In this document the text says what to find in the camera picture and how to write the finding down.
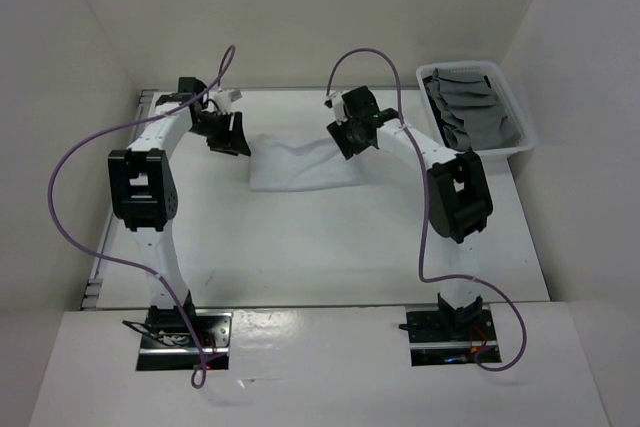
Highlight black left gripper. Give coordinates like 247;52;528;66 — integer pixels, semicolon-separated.
188;110;251;157

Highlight white skirt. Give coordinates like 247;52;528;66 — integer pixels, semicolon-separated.
249;134;366;193

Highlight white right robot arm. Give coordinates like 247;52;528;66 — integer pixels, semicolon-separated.
324;86;493;284

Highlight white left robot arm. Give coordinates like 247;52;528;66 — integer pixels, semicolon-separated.
108;77;251;347

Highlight grey skirts in basket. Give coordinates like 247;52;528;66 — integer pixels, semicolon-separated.
424;68;520;152

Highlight white plastic basket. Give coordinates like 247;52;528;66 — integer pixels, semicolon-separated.
415;60;537;162

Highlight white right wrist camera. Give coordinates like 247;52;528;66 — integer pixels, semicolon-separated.
324;90;348;125

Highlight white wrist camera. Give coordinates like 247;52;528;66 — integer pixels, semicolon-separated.
210;88;242;114
324;90;348;125

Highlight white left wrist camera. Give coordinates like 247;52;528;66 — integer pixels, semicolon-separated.
210;88;242;114

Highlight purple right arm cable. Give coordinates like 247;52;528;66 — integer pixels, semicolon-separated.
324;48;527;372

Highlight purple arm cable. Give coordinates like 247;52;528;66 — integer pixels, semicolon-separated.
47;44;237;391
324;48;527;372

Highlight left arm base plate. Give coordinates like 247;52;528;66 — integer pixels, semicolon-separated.
124;309;233;372

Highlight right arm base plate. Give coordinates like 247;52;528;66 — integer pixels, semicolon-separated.
398;306;502;367

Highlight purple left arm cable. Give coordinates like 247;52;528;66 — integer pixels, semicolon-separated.
47;44;237;391

